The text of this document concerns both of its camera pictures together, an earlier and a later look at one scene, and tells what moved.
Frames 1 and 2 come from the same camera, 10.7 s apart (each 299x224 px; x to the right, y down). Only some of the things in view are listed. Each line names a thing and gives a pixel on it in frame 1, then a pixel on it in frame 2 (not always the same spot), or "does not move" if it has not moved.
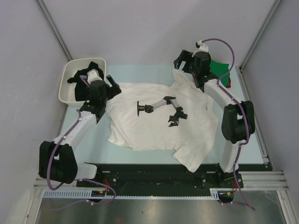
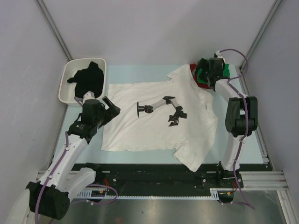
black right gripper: (186, 56) -> (204, 65)
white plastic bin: (67, 90) does not move
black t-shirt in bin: (81, 87) does not move
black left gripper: (114, 89) -> (112, 111)
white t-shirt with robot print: (181, 117) does not move
